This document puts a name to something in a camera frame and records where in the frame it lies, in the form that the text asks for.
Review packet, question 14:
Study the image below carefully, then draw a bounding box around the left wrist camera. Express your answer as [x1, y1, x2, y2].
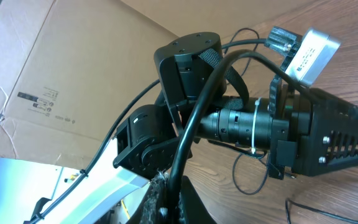
[285, 27, 342, 87]

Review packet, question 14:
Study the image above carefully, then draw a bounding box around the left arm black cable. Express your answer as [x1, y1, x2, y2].
[26, 37, 269, 224]

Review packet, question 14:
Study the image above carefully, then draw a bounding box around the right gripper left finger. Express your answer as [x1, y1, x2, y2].
[128, 171, 169, 224]

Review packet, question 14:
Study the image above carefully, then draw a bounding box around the cardboard box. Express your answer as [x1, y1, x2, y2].
[0, 1, 175, 169]

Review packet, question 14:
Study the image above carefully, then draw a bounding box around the black cable with long plug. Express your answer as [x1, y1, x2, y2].
[166, 49, 319, 224]

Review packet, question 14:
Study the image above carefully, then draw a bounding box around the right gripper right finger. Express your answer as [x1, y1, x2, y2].
[178, 176, 216, 224]

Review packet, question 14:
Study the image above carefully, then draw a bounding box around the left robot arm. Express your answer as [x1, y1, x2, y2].
[107, 27, 358, 223]

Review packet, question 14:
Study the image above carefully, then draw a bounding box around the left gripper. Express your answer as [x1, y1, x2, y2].
[268, 84, 358, 180]

